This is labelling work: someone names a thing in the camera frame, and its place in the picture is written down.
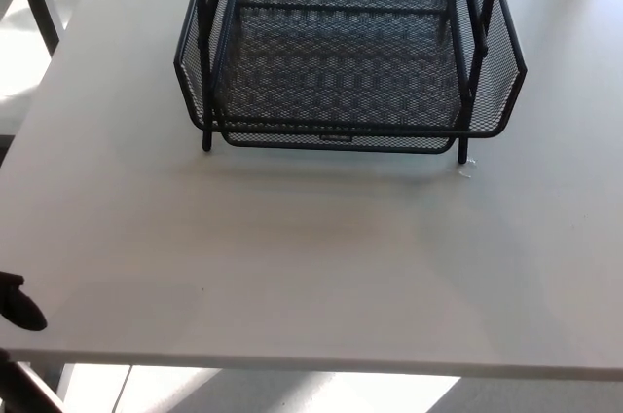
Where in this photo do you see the dark brown rail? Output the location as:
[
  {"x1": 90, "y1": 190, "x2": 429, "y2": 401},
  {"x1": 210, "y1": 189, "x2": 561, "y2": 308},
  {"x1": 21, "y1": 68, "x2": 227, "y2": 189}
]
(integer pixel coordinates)
[{"x1": 0, "y1": 347, "x2": 67, "y2": 413}]

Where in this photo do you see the white desk leg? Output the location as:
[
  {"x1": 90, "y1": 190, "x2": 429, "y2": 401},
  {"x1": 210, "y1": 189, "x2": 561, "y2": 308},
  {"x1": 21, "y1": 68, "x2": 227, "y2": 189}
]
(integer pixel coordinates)
[{"x1": 51, "y1": 363, "x2": 79, "y2": 407}]

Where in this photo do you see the white side table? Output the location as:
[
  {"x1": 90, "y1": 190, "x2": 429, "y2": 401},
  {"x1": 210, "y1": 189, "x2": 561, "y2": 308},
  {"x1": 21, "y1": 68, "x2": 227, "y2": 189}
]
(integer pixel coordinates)
[{"x1": 0, "y1": 0, "x2": 66, "y2": 56}]

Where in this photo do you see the thin white floor cable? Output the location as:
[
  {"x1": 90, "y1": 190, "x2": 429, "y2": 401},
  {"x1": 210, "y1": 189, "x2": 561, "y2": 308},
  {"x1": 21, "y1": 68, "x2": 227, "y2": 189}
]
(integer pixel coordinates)
[{"x1": 112, "y1": 366, "x2": 133, "y2": 413}]

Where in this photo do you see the clear tape piece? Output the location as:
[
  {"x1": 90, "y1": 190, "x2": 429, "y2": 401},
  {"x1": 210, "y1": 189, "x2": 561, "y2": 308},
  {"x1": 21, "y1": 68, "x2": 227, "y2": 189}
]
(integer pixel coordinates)
[{"x1": 456, "y1": 156, "x2": 479, "y2": 180}]

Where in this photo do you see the wide black mesh tray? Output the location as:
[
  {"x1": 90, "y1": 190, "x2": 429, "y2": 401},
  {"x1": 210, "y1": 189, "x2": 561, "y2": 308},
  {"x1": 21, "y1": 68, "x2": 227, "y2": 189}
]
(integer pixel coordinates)
[{"x1": 172, "y1": 0, "x2": 529, "y2": 142}]

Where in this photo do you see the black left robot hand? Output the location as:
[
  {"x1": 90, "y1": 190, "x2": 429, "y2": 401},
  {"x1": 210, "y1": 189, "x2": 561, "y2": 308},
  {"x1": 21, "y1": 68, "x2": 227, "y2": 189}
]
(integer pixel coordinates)
[{"x1": 0, "y1": 272, "x2": 49, "y2": 333}]

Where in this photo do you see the black mesh tray with label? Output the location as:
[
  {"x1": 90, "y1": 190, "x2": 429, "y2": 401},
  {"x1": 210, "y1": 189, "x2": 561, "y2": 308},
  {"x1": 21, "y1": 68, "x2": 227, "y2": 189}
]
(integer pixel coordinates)
[{"x1": 219, "y1": 129, "x2": 457, "y2": 156}]

